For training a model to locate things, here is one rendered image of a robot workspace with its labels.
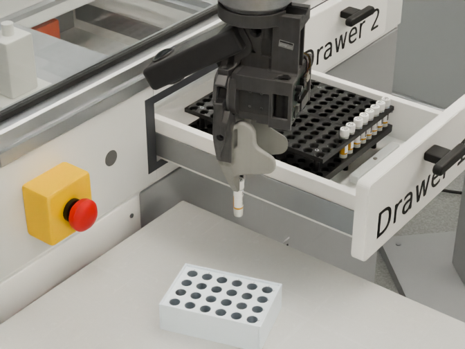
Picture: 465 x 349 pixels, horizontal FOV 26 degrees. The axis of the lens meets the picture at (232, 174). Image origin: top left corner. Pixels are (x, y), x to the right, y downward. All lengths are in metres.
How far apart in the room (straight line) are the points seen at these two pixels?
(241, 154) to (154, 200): 0.40
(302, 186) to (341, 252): 0.76
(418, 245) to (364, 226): 1.43
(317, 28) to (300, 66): 0.62
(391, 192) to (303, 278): 0.16
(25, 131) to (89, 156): 0.13
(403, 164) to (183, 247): 0.31
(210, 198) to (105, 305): 0.34
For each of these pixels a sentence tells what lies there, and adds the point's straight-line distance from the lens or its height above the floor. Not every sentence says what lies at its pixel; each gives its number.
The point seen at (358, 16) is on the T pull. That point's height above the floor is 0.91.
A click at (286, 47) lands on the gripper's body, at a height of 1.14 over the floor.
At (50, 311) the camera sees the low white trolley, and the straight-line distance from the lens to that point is 1.24.
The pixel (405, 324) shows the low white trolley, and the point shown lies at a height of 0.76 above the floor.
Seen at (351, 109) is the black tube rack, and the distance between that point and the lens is 1.36.
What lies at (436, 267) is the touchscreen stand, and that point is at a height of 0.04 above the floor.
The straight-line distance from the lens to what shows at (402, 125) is 1.42.
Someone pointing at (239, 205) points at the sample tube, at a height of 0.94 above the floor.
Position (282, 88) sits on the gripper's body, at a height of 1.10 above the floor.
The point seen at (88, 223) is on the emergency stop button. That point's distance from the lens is 1.19.
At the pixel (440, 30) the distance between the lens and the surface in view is 3.17.
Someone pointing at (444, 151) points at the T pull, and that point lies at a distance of 1.26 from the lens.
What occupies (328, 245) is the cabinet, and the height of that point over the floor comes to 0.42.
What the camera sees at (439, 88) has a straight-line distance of 3.24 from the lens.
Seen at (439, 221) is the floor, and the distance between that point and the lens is 2.77.
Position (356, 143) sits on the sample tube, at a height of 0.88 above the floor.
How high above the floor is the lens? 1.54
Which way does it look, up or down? 32 degrees down
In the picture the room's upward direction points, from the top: straight up
